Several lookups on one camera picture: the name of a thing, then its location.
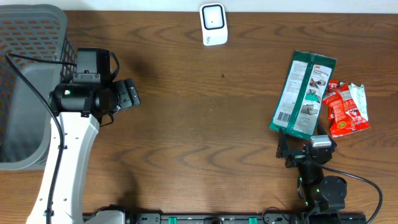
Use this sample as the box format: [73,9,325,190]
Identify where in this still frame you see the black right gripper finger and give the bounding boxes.
[316,124,337,146]
[276,129,289,159]

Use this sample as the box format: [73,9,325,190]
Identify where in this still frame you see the orange-red snack bag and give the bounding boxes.
[323,83,370,138]

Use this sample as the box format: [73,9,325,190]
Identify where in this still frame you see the green white packet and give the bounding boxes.
[269,51,336,139]

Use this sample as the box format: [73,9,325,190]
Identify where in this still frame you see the thin red stick packet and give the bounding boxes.
[327,79,340,122]

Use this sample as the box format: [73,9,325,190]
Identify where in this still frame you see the pale mint wipes packet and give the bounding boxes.
[335,82,369,122]

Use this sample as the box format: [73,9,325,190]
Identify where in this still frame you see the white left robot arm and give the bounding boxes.
[27,80,140,223]

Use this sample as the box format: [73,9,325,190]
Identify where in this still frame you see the white barcode scanner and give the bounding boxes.
[199,2,228,46]

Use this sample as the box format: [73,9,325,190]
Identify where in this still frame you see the grey mesh plastic basket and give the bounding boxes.
[1,4,76,170]

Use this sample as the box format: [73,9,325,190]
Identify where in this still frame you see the black mounting rail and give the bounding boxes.
[82,213,368,224]

